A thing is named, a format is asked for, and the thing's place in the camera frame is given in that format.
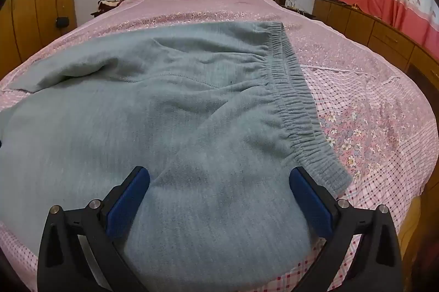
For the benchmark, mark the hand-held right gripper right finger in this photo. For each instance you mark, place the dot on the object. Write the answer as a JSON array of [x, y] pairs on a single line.
[[310, 203]]

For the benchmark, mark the wooden wardrobe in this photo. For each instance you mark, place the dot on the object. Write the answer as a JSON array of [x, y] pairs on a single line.
[[34, 4]]

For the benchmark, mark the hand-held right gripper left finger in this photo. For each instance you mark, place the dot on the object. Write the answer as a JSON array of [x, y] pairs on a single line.
[[129, 201]]

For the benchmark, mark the low wooden cabinet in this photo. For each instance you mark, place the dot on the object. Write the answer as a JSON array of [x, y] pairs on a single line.
[[387, 35]]

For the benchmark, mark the grey fleece pants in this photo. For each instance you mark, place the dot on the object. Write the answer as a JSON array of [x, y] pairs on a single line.
[[188, 124]]

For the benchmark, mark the small black box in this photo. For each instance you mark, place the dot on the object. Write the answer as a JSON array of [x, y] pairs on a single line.
[[62, 22]]

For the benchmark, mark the bed with pink cover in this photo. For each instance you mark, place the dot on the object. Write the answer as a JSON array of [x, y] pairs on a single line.
[[360, 107]]

